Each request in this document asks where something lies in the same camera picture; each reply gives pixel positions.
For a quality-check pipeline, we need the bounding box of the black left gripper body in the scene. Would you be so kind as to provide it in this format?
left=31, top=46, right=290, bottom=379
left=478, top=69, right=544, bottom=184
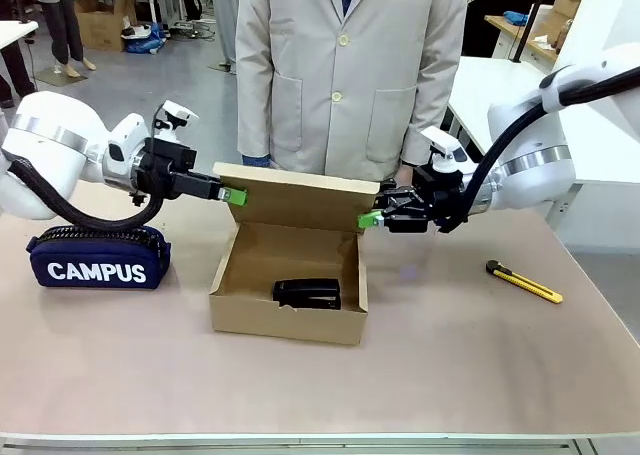
left=131, top=138, right=198, bottom=200

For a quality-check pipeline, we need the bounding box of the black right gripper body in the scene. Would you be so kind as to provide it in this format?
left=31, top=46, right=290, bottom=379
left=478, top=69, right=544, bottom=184
left=412, top=166, right=475, bottom=235

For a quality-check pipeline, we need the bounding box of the black stapler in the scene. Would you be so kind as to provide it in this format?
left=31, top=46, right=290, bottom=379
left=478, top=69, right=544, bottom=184
left=272, top=278, right=342, bottom=311

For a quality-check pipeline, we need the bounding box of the brown cardboard box with lid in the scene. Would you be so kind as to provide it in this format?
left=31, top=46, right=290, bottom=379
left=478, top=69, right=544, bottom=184
left=208, top=162, right=380, bottom=347

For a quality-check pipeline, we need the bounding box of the open cardboard box on floor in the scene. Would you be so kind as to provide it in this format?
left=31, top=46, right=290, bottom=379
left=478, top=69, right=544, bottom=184
left=74, top=0, right=140, bottom=54

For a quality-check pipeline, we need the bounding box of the yellow black utility knife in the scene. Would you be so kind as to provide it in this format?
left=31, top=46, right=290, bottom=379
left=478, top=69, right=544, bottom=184
left=485, top=259, right=564, bottom=305

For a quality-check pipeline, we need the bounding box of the large white table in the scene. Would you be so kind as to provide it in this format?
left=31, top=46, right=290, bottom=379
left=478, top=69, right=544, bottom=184
left=447, top=55, right=557, bottom=157

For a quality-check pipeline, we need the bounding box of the navy CAMPUS pencil case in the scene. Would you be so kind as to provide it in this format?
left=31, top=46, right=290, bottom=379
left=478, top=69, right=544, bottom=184
left=27, top=224, right=172, bottom=292

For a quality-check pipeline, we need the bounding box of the blue bag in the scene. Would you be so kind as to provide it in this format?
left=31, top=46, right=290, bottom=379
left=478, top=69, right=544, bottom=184
left=123, top=22, right=170, bottom=55

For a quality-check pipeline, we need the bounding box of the person in beige coat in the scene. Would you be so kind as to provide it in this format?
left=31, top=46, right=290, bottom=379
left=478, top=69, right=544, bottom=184
left=234, top=0, right=469, bottom=182

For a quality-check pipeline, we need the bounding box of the mannequin in grey trousers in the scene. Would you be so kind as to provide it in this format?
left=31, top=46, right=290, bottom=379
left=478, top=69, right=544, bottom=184
left=37, top=0, right=97, bottom=84

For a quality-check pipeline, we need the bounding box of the bystander in black trousers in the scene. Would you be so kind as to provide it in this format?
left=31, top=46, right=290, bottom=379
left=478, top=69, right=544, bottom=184
left=0, top=44, right=37, bottom=110

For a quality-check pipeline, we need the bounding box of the wooden workbench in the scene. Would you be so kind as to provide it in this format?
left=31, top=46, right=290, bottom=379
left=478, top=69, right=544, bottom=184
left=483, top=14, right=559, bottom=66

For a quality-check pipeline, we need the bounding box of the black pole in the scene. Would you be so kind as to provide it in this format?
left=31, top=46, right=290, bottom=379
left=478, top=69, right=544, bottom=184
left=509, top=0, right=550, bottom=65

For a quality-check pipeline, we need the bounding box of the small white table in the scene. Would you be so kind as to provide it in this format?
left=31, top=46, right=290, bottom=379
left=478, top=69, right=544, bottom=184
left=0, top=19, right=40, bottom=51

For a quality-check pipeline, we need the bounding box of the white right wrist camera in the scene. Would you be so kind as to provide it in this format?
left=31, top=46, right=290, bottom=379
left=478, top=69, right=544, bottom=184
left=419, top=127, right=472, bottom=175

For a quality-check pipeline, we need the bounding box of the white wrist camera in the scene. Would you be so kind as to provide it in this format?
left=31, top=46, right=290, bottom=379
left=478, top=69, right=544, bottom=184
left=153, top=100, right=199, bottom=142
left=419, top=127, right=472, bottom=175

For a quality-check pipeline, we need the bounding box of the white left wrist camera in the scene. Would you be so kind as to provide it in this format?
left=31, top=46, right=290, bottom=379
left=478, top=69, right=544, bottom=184
left=153, top=100, right=199, bottom=142

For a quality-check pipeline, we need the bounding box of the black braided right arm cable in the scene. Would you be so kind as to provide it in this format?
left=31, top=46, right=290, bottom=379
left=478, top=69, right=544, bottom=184
left=439, top=64, right=640, bottom=234

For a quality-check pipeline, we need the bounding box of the aluminium table frame rail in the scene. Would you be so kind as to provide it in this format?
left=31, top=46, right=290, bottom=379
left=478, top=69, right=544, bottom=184
left=0, top=432, right=640, bottom=455

